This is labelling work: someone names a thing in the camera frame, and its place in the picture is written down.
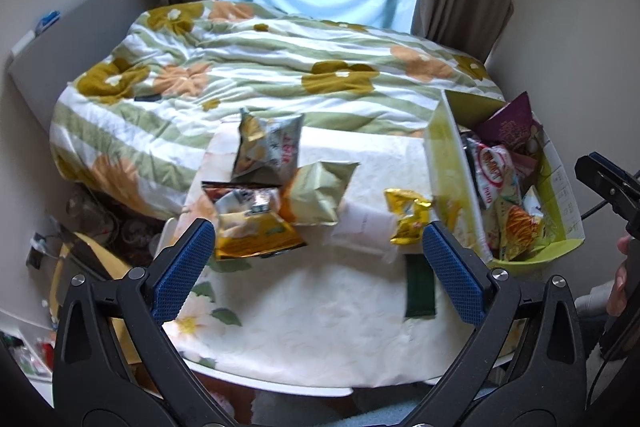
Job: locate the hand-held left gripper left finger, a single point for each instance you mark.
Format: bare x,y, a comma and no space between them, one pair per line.
185,267

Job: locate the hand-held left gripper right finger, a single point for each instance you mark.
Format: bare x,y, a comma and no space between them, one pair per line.
450,267

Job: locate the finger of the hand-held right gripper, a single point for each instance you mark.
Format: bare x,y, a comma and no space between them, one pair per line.
605,158
607,192

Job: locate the dark green bar packet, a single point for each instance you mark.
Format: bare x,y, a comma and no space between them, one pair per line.
420,289

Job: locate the shiny gold snack packet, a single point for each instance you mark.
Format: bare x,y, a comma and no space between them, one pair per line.
407,217

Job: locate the blue white snack packet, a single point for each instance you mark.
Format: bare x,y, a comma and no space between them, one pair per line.
533,202

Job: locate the yellow dark-topped snack packet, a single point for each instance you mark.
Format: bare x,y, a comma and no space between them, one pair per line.
250,227

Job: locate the pink snack packet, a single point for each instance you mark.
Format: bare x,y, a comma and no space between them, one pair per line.
527,164

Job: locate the yellow white chips packet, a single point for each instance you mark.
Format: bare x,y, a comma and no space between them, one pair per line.
520,227

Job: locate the translucent white snack packet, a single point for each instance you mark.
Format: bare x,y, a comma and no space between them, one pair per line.
362,224

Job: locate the purple snack bag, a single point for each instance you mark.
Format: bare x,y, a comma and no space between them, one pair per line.
510,122

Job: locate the white red-logo snack packet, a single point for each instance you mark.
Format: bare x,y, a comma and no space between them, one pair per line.
492,167

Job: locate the green cardboard box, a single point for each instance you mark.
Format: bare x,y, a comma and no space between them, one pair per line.
442,157

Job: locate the grey chips packet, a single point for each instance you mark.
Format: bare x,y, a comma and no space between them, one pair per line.
270,147

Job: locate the olive gold snack packet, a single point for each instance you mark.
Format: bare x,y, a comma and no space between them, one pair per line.
320,194

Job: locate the person's right hand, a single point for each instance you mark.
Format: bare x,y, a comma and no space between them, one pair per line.
619,287

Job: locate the glass jars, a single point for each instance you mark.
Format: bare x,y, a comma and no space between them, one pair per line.
110,222

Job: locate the white floral tablecloth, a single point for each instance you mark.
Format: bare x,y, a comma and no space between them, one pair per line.
310,307

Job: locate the power socket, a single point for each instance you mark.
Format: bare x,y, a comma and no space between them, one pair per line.
37,251

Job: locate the black remote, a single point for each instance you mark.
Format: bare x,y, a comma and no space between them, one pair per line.
147,98

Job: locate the person's light clothing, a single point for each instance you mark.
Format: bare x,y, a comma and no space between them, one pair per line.
300,414

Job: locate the floral striped blanket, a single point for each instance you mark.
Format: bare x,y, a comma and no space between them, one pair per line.
250,57

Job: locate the grey headboard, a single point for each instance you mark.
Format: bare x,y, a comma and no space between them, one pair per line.
85,37

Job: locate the blue white bottle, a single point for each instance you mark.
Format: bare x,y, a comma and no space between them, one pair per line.
48,19

